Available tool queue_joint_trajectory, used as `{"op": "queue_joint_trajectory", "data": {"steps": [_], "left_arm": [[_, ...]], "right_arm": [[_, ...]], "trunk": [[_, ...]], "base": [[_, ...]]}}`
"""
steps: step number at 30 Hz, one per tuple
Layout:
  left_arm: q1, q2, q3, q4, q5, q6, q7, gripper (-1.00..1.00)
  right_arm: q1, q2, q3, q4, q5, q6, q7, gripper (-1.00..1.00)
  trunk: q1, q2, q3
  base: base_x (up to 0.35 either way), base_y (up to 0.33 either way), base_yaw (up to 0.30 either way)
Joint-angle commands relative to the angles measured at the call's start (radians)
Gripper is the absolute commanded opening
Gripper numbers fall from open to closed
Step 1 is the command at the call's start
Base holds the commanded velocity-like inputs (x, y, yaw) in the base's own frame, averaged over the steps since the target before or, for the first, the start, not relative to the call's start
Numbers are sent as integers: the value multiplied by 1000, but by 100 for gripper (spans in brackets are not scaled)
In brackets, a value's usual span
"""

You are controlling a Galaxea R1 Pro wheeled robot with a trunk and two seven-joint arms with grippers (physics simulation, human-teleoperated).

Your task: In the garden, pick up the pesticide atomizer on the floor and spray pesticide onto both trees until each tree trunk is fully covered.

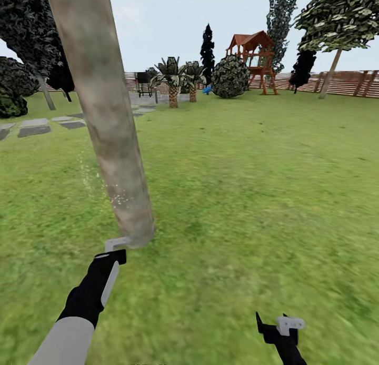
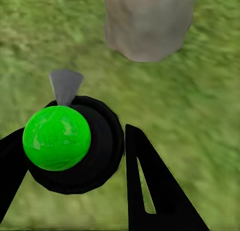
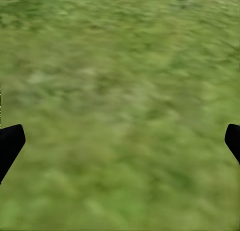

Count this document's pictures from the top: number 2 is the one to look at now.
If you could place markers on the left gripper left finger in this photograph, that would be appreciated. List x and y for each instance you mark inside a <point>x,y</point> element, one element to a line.
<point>12,168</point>

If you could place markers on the pesticide atomizer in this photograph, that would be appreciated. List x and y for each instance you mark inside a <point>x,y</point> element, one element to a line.
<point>76,143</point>

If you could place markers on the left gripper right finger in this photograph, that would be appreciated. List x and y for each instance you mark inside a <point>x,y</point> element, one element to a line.
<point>174,210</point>

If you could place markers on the tree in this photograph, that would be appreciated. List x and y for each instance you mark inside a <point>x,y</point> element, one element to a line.
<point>147,30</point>

